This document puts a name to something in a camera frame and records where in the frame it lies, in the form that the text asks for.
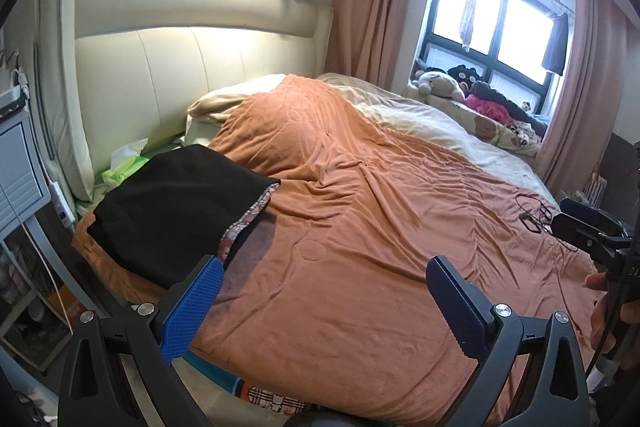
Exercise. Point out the floral hanging garment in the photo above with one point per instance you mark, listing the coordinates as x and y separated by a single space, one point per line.
470 12

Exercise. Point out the pink cloth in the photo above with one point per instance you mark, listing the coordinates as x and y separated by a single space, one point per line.
492 109

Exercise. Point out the dark hanging garment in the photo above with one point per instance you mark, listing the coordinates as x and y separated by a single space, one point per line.
555 47

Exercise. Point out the white plush bear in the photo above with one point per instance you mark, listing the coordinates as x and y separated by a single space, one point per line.
440 83

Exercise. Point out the cream pillow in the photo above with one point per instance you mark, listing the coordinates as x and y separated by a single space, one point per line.
220 99

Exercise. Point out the white power strip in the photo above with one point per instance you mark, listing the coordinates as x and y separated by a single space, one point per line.
61 204

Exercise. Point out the bear-patterned pants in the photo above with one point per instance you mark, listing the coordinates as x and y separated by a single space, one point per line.
250 219

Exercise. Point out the cream duvet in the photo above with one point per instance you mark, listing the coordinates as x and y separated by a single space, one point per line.
425 127

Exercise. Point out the folded black pants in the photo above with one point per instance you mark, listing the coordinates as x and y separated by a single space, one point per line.
135 267

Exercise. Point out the black-framed window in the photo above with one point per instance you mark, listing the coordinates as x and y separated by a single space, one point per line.
520 22

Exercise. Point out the cream padded headboard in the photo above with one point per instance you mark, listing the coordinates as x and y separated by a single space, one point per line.
175 67

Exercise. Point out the green tissue pack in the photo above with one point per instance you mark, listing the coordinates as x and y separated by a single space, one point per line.
122 172

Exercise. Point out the dark grey cloth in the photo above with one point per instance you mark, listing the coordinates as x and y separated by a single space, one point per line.
500 94

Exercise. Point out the orange blanket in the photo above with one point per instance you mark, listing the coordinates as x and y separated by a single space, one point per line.
375 232

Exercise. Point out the person's right hand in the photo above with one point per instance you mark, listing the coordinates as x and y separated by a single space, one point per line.
597 317

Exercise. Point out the bear-print cushion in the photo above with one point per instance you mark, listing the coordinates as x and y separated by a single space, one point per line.
490 132

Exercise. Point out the orange box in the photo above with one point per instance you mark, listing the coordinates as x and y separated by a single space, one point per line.
70 307

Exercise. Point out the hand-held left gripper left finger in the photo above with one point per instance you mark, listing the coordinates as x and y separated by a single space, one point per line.
192 312

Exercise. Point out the black pants with white print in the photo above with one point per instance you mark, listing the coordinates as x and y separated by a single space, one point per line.
175 197

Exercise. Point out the grey white cabinet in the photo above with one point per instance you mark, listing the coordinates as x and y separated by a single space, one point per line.
20 177

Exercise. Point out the black plush toy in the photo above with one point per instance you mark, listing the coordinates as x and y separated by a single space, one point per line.
462 73

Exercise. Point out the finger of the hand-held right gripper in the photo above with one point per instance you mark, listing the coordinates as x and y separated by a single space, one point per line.
592 213
575 232

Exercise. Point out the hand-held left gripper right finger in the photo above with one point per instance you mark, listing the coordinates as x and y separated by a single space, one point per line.
457 307

